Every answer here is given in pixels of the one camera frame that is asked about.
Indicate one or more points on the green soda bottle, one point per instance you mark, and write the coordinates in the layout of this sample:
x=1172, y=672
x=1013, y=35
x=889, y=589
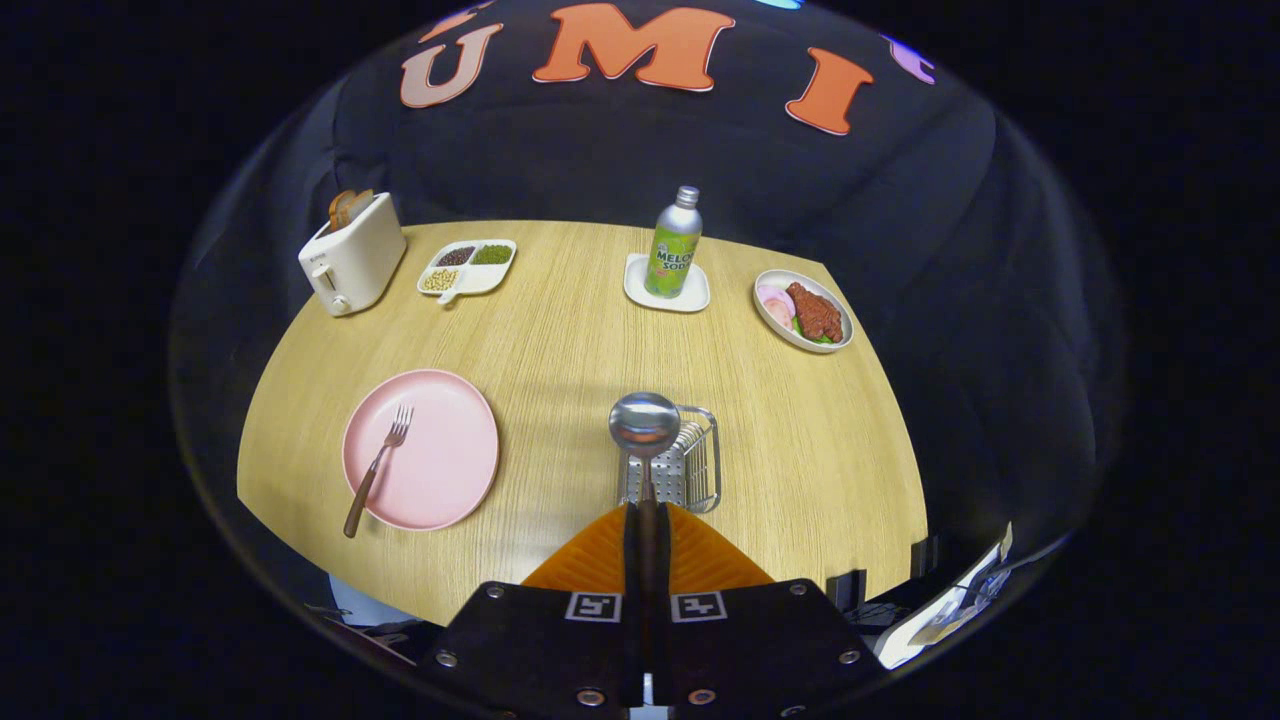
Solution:
x=672, y=255

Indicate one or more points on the red meat piece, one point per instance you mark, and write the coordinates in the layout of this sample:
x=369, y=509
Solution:
x=815, y=312

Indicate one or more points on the white divided tray with beans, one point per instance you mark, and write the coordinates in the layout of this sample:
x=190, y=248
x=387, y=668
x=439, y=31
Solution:
x=480, y=275

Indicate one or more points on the white square coaster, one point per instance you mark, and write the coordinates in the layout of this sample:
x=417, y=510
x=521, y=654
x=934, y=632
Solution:
x=636, y=285

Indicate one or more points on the white plate with food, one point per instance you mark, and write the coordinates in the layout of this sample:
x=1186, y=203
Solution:
x=835, y=335

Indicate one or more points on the pink plate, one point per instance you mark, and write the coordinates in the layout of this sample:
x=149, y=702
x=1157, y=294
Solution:
x=440, y=460

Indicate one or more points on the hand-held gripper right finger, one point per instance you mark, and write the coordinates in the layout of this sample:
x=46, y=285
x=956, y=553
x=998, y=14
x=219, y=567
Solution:
x=760, y=650

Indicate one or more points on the white toaster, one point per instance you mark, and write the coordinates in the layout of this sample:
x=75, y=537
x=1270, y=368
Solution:
x=355, y=260

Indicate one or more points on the pink ham slices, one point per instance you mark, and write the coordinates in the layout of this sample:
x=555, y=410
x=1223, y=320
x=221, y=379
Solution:
x=775, y=302

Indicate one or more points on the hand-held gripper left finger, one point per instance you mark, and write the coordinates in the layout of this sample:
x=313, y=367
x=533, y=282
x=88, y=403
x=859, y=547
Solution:
x=540, y=650

